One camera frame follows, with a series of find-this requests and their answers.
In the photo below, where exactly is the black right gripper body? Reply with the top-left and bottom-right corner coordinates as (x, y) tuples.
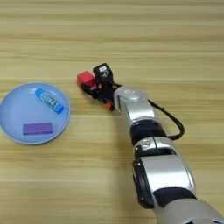
(87, 79), (121, 104)

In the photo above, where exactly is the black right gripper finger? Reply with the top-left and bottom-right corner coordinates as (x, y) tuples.
(80, 83), (97, 98)

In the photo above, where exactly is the blue glue stick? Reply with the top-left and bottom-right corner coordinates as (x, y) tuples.
(34, 87), (65, 115)

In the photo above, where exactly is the purple rectangular block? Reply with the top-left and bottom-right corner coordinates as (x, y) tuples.
(22, 122), (54, 136)

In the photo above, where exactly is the light blue round plate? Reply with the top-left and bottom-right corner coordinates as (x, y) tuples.
(0, 82), (72, 145)

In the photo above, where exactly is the red cube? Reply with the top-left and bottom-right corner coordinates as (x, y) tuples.
(76, 70), (97, 88)

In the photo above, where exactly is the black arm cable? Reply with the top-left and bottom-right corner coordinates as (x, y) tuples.
(147, 99), (186, 141)

